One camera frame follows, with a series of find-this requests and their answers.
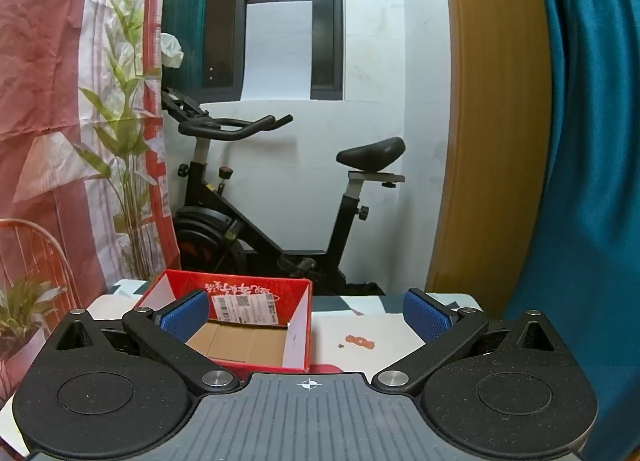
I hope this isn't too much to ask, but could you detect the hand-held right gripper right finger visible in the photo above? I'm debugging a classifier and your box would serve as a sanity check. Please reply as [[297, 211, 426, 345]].
[[371, 287, 576, 397]]

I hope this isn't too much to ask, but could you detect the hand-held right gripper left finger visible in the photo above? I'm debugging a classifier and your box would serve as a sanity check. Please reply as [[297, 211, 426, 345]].
[[52, 289, 242, 397]]

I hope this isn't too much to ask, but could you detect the red strawberry cardboard box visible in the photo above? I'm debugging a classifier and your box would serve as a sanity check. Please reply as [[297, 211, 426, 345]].
[[134, 269, 314, 373]]

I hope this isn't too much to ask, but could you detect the printed tablecloth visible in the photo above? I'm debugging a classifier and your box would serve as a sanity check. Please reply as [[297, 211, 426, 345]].
[[0, 279, 493, 461]]

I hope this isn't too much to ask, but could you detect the black exercise bike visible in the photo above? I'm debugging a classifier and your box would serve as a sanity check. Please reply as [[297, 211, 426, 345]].
[[161, 87, 407, 298]]

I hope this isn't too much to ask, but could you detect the wooden door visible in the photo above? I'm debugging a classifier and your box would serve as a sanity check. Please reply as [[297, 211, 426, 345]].
[[425, 0, 558, 319]]

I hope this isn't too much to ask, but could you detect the teal curtain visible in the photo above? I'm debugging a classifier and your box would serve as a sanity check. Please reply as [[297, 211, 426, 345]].
[[502, 0, 640, 461]]

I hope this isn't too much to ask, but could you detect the white crumpled tissue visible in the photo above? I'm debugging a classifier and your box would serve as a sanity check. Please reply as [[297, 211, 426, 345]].
[[160, 32, 185, 66]]

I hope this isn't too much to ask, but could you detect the white paper sheet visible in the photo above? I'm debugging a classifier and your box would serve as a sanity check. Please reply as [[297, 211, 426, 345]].
[[240, 2, 314, 102]]

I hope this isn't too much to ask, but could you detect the dark green curtain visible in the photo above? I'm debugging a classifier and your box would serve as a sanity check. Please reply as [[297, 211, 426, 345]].
[[161, 0, 242, 102]]

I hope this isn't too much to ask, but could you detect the dark framed window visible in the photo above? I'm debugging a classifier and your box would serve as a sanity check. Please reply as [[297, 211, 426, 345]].
[[237, 0, 346, 102]]

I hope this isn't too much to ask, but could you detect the pink plant printed wall cloth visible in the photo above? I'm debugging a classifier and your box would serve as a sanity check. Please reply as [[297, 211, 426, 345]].
[[0, 0, 182, 412]]

